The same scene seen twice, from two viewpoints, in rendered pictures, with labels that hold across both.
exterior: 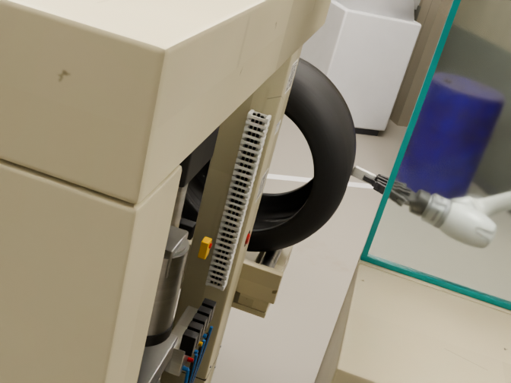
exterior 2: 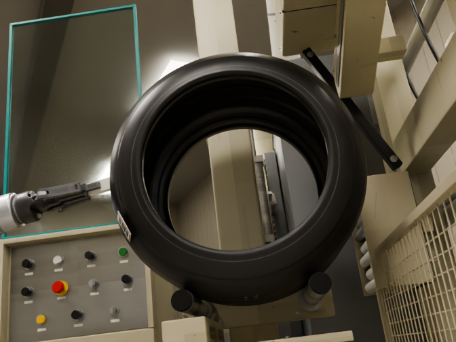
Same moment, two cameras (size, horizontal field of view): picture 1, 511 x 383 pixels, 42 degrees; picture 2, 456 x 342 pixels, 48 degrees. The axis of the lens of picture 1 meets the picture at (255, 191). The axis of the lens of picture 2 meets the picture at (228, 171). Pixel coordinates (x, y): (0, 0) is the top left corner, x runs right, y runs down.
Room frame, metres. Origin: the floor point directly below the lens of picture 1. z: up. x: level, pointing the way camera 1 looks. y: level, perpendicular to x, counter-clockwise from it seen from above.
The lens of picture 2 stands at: (3.00, -0.09, 0.79)
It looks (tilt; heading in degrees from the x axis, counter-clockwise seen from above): 20 degrees up; 175
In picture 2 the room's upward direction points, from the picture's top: 7 degrees counter-clockwise
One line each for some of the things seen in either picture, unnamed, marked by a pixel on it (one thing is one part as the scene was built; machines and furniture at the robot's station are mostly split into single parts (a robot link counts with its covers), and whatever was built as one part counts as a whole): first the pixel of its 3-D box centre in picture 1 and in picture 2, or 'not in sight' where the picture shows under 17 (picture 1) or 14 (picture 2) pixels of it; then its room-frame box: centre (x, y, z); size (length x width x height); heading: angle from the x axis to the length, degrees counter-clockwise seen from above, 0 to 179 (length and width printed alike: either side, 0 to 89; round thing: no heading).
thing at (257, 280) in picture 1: (213, 264); (256, 305); (1.61, 0.06, 0.90); 0.40 x 0.03 x 0.10; 82
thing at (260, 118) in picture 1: (236, 204); not in sight; (1.45, 0.04, 1.19); 0.05 x 0.04 x 0.48; 82
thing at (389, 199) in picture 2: not in sight; (385, 235); (1.62, 0.44, 1.05); 0.20 x 0.15 x 0.30; 172
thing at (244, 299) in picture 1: (268, 270); (197, 336); (1.77, -0.10, 0.84); 0.36 x 0.09 x 0.06; 172
